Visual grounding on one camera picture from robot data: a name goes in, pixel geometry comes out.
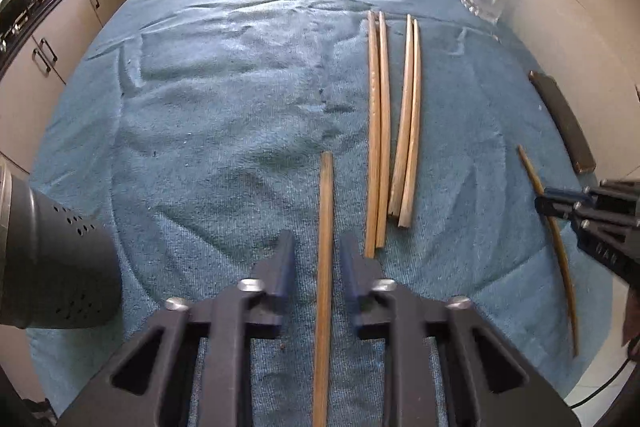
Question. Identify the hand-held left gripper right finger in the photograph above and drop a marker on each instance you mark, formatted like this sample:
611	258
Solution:
350	277

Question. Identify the dark grey perforated utensil holder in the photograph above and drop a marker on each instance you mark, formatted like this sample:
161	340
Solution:
55	257

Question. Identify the phone in black case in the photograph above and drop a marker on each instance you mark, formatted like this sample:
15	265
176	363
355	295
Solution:
562	117

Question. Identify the black gas stove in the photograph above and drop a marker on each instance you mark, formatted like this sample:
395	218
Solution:
15	27

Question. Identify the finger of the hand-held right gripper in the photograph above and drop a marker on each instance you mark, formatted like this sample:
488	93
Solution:
565	195
555	208

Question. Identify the blue towel table cover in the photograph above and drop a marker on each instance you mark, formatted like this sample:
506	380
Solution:
200	107

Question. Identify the long wooden chopstick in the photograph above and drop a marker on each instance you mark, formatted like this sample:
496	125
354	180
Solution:
416	132
564	274
374	132
324	257

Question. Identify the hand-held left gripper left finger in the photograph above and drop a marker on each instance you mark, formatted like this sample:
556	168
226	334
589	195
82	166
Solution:
285	267

